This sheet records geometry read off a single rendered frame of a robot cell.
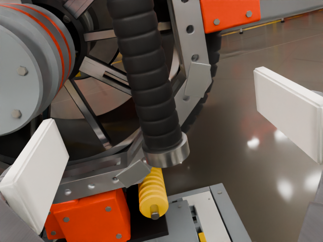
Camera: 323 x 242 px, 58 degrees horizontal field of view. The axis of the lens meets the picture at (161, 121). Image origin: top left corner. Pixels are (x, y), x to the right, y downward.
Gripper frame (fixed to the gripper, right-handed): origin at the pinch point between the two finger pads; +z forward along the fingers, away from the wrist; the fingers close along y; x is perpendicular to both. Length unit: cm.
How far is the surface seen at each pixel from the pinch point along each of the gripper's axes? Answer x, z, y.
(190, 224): -59, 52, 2
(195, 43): -1.4, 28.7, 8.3
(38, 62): 3.2, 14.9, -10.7
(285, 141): -81, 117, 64
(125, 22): 5.5, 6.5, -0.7
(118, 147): -19.9, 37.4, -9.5
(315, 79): -80, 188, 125
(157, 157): -6.2, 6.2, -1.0
